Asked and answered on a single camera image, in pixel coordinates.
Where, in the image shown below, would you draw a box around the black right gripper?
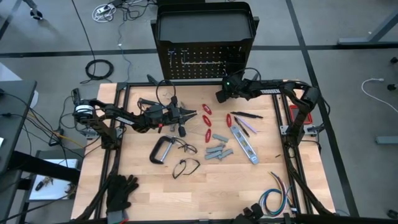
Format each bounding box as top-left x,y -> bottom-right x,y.
215,73 -> 261,104

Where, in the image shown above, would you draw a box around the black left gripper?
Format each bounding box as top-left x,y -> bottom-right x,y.
144,96 -> 198,138

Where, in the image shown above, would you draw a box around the clear safety glasses black frame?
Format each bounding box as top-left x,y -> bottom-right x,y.
177,138 -> 198,156
172,157 -> 201,180

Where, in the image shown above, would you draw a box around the lilac pen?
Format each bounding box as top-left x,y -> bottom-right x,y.
236,116 -> 258,134

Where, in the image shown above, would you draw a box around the grey perforated beams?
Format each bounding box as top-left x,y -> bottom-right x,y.
204,151 -> 222,161

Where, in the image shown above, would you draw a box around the black C-clamp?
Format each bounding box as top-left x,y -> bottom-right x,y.
149,135 -> 178,165

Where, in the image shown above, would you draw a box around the silver aluminium spirit level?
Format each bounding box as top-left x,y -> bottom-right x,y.
229,124 -> 261,165

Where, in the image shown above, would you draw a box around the long metal peg hook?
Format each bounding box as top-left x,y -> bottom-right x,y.
183,60 -> 225,66

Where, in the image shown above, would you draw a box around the black pegboard tool cart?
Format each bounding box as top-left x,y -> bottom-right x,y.
146,1 -> 261,85

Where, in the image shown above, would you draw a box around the black work glove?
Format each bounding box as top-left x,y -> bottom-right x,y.
106,174 -> 140,224

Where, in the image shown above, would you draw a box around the black power strip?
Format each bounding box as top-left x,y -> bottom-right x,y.
71,88 -> 82,105

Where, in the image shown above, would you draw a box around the black teleop leader gripper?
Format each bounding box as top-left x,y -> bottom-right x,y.
233,203 -> 265,224

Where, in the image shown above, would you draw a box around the grey table leg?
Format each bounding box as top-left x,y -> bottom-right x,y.
337,11 -> 398,46

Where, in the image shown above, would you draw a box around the white power strip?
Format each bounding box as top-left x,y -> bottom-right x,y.
91,2 -> 118,23

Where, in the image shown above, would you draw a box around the white paper sheet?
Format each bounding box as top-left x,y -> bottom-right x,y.
29,158 -> 79,201

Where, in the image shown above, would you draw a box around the grey table foot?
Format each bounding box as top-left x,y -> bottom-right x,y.
374,135 -> 398,145

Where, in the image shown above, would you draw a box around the bunch of keys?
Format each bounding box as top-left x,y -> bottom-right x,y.
34,175 -> 54,192

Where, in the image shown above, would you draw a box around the black desk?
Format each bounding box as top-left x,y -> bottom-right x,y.
0,80 -> 38,175

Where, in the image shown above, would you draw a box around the black chair base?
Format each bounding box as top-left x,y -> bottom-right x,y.
22,0 -> 44,21

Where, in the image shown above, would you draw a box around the black aluminium table frame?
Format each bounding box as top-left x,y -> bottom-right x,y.
93,79 -> 315,224

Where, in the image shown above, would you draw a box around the black coiled floor cable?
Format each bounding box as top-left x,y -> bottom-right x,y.
80,58 -> 115,85

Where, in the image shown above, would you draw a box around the multicoloured wire bundle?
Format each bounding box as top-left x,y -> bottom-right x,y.
258,172 -> 295,218

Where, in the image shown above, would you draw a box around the white floor cable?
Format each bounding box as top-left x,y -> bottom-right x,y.
361,77 -> 398,113

